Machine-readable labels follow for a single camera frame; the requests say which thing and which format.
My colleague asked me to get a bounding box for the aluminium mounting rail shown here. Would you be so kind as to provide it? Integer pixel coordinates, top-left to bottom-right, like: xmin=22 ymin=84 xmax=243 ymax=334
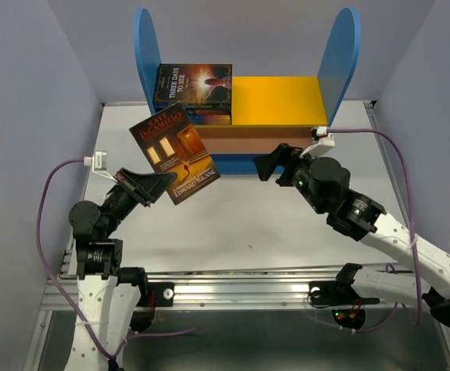
xmin=39 ymin=264 xmax=448 ymax=312

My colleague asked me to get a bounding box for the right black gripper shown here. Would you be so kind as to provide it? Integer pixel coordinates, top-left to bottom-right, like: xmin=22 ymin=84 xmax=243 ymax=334
xmin=253 ymin=142 xmax=326 ymax=215

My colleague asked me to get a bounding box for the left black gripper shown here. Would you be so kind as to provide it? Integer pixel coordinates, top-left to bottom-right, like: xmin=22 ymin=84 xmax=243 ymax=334
xmin=104 ymin=164 xmax=177 ymax=233

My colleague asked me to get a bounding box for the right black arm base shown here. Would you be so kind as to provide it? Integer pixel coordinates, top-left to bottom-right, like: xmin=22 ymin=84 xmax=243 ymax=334
xmin=307 ymin=263 xmax=380 ymax=330

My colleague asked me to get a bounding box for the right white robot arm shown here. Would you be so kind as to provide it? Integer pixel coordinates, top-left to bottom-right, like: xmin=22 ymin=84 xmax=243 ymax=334
xmin=253 ymin=144 xmax=450 ymax=328

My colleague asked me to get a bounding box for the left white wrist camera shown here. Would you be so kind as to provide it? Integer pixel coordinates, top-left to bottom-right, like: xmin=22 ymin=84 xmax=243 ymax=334
xmin=82 ymin=151 xmax=120 ymax=182

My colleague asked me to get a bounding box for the Jane Eyre book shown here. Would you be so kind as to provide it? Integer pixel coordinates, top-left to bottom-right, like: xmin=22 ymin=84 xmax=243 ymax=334
xmin=191 ymin=116 xmax=231 ymax=126

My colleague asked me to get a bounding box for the Animal Farm book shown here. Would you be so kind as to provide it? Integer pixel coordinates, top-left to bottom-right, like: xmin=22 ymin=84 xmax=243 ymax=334
xmin=184 ymin=104 xmax=231 ymax=113

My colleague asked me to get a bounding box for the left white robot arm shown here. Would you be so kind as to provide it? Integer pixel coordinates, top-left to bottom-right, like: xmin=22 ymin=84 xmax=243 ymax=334
xmin=65 ymin=168 xmax=177 ymax=370

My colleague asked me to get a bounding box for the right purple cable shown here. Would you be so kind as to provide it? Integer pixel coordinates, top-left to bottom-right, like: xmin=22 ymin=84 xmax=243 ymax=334
xmin=305 ymin=129 xmax=425 ymax=334

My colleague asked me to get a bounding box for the A Tale of Two Cities book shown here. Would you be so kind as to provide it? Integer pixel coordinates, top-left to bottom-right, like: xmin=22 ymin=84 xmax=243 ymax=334
xmin=189 ymin=114 xmax=231 ymax=124

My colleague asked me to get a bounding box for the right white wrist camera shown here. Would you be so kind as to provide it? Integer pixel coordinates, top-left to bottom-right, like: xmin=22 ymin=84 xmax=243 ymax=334
xmin=300 ymin=126 xmax=335 ymax=158

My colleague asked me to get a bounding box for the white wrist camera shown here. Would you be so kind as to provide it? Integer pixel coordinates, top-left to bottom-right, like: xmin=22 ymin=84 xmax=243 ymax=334
xmin=300 ymin=126 xmax=335 ymax=158
xmin=82 ymin=151 xmax=120 ymax=182

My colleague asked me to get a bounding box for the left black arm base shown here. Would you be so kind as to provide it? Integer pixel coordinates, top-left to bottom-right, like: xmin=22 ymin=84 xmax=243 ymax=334
xmin=122 ymin=267 xmax=175 ymax=332

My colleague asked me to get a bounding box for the Three Days to See book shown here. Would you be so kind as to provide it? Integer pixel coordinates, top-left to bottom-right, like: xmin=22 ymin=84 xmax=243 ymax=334
xmin=153 ymin=63 xmax=233 ymax=107

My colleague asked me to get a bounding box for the brown book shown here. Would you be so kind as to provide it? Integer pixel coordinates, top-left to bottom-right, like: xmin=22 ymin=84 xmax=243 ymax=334
xmin=129 ymin=103 xmax=220 ymax=206

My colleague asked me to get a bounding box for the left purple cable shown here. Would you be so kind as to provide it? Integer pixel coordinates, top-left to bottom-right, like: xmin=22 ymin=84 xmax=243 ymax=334
xmin=35 ymin=158 xmax=199 ymax=359

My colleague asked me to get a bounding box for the purple cable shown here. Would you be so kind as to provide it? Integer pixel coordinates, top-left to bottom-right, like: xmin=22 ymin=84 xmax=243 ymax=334
xmin=35 ymin=158 xmax=199 ymax=359
xmin=305 ymin=129 xmax=425 ymax=334

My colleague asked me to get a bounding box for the Little Women book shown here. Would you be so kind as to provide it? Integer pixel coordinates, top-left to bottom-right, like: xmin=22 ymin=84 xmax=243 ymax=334
xmin=186 ymin=109 xmax=230 ymax=117

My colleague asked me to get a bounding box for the blue yellow wooden bookshelf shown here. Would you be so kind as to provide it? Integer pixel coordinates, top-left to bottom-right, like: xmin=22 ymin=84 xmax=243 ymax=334
xmin=133 ymin=7 xmax=362 ymax=175

